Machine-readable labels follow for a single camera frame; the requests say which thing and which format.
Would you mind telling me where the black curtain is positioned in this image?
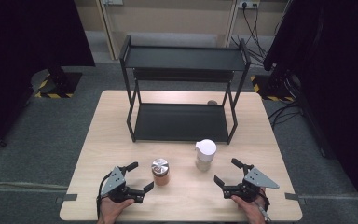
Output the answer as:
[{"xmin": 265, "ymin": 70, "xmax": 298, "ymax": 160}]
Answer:
[
  {"xmin": 0, "ymin": 0, "xmax": 96, "ymax": 155},
  {"xmin": 262, "ymin": 0, "xmax": 358, "ymax": 218}
]

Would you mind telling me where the person's right hand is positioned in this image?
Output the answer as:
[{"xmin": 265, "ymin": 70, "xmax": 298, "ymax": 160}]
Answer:
[{"xmin": 230, "ymin": 194, "xmax": 269, "ymax": 224}]

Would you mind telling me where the black metal two-tier rack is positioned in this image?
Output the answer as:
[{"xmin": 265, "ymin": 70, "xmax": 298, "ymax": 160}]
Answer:
[{"xmin": 118, "ymin": 35, "xmax": 252, "ymax": 146}]

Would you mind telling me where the person's left hand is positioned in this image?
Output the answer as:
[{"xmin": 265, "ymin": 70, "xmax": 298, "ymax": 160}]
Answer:
[{"xmin": 96, "ymin": 196, "xmax": 136, "ymax": 224}]

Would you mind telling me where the black cable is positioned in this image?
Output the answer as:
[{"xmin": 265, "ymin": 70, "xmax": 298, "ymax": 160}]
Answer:
[{"xmin": 95, "ymin": 172, "xmax": 113, "ymax": 220}]

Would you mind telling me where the bundle of black floor cables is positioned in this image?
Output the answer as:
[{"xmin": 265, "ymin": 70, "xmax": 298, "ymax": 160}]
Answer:
[{"xmin": 230, "ymin": 3, "xmax": 303, "ymax": 129}]

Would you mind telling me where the black stand base striped tape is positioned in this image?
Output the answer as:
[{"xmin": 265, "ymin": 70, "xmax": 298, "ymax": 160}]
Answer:
[
  {"xmin": 31, "ymin": 68, "xmax": 84, "ymax": 99},
  {"xmin": 250, "ymin": 72, "xmax": 296, "ymax": 103}
]

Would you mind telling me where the white wall socket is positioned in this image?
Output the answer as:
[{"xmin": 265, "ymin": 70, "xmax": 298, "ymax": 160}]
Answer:
[{"xmin": 237, "ymin": 0, "xmax": 261, "ymax": 9}]

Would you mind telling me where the grey tape strip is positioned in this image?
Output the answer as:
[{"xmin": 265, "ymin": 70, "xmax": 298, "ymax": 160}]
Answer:
[
  {"xmin": 55, "ymin": 193, "xmax": 78, "ymax": 205},
  {"xmin": 284, "ymin": 192, "xmax": 308, "ymax": 205}
]

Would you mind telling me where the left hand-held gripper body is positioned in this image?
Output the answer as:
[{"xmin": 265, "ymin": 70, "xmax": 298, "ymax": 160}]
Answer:
[{"xmin": 99, "ymin": 166, "xmax": 145, "ymax": 204}]

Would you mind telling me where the metal-lidded spice jar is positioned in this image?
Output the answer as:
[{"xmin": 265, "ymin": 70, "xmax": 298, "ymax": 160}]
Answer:
[{"xmin": 150, "ymin": 158, "xmax": 171, "ymax": 187}]

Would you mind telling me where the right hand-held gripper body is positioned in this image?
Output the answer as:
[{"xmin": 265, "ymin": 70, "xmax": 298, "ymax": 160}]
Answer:
[{"xmin": 223, "ymin": 166, "xmax": 281, "ymax": 203}]

